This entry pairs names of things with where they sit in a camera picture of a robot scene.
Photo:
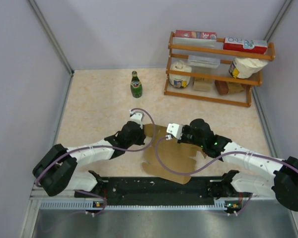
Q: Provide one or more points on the aluminium corner frame post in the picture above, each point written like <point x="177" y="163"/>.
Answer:
<point x="50" y="35"/>

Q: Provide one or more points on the tan cardboard block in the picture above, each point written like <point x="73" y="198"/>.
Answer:
<point x="202" y="84"/>

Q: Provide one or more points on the green glass bottle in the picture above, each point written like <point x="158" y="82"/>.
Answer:
<point x="136" y="86"/>

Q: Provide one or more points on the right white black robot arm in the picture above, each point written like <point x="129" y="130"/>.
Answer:
<point x="271" y="177"/>

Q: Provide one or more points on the brown cardboard box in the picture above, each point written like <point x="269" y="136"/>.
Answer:
<point x="177" y="157"/>

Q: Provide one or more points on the red foil box left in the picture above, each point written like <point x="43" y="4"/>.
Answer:
<point x="196" y="35"/>

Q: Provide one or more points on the crumpled brown paper bag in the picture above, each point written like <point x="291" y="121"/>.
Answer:
<point x="233" y="88"/>

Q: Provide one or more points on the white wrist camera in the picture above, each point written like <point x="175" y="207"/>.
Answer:
<point x="175" y="130"/>
<point x="136" y="116"/>

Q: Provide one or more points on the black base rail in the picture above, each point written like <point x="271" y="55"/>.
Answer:
<point x="151" y="191"/>

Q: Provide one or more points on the red white box right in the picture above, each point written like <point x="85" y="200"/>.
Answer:
<point x="245" y="45"/>

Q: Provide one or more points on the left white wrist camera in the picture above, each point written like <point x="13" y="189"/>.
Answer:
<point x="136" y="116"/>

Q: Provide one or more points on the brown brick block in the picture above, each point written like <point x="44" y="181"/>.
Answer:
<point x="222" y="87"/>

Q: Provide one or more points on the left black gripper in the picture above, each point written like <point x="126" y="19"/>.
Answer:
<point x="140" y="142"/>

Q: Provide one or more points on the right aluminium frame post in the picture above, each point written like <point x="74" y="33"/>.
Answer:
<point x="278" y="19"/>

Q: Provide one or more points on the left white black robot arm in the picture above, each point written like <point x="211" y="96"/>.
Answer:
<point x="59" y="170"/>

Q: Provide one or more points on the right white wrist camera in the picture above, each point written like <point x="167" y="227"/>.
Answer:
<point x="175" y="130"/>

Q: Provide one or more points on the wooden shelf rack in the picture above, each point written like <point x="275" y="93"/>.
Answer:
<point x="181" y="48"/>

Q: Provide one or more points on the white bag left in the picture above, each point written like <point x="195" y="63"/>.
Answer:
<point x="179" y="80"/>

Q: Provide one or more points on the large white bag right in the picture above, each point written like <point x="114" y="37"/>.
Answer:
<point x="243" y="68"/>

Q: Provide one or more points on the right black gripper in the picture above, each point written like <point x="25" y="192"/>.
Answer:
<point x="185" y="128"/>

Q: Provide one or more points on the clear plastic container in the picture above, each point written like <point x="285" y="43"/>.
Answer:
<point x="199" y="61"/>

